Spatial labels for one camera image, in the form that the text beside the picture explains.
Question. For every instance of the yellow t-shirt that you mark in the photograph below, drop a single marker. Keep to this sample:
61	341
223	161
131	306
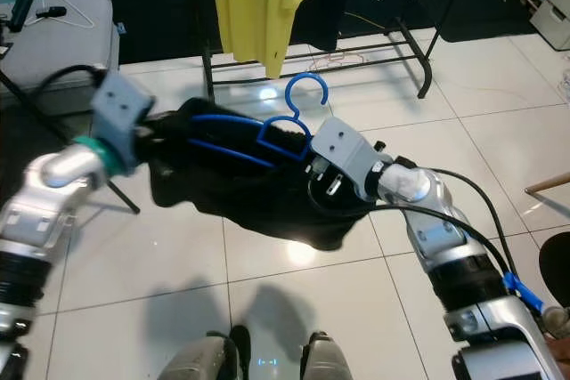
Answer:
258	15

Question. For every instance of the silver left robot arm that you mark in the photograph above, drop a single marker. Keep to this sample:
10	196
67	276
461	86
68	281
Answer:
44	220

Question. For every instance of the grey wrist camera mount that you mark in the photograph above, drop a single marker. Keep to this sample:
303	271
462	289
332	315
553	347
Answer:
120	113
347	153

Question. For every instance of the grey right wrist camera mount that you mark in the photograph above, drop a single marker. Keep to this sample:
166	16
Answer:
347	153

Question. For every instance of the blue plastic hanger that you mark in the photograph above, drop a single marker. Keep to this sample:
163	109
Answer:
307	76

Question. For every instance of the grey ottoman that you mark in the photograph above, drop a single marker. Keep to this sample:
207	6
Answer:
71	51

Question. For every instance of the wooden stick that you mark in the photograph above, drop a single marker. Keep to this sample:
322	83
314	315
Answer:
548	184

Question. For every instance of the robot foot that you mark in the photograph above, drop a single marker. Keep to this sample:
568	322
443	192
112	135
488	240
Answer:
205	358
329	362

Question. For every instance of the black t-shirt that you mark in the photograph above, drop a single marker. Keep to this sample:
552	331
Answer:
249	193

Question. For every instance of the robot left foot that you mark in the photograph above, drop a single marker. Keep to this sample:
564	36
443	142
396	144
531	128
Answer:
205	358

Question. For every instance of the black metal clothes rack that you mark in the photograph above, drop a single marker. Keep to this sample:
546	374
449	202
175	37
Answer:
419	60

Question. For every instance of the white drawer cabinet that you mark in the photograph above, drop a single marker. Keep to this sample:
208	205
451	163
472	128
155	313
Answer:
554	20

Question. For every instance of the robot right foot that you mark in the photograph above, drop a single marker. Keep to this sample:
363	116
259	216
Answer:
329	362

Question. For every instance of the black selfie stick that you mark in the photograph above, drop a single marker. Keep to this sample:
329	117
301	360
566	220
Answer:
27	2

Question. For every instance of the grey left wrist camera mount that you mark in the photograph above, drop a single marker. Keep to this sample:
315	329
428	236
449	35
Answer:
120	113

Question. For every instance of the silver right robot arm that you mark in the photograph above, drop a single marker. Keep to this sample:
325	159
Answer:
454	246

